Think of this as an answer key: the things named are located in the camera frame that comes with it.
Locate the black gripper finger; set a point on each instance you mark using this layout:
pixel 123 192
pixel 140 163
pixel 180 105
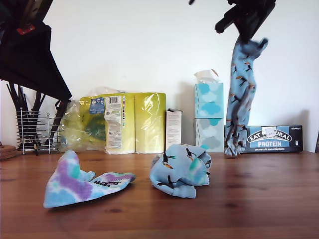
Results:
pixel 260 17
pixel 32 62
pixel 246 25

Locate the light blue toucan sock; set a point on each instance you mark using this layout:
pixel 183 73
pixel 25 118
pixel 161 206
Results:
pixel 169 171
pixel 239 87

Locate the white carton with black top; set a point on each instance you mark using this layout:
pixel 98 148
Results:
pixel 173 132

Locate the thin black stick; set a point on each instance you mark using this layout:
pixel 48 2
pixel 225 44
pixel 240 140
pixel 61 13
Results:
pixel 14 98
pixel 39 100
pixel 21 99

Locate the white tissue paper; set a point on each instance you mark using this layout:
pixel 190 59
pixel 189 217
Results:
pixel 205 76

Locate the blue cloud tissue box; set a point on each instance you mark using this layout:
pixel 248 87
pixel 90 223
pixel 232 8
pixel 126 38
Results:
pixel 209 102

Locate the grey cloud tissue box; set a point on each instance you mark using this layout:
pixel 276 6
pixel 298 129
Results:
pixel 209 135

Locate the black protein bar box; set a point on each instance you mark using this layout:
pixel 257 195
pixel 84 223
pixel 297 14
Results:
pixel 274 139

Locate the yellow paper towel pack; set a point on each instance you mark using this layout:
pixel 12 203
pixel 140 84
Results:
pixel 149 124

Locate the dark frame edge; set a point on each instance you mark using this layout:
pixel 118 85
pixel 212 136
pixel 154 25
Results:
pixel 317 143

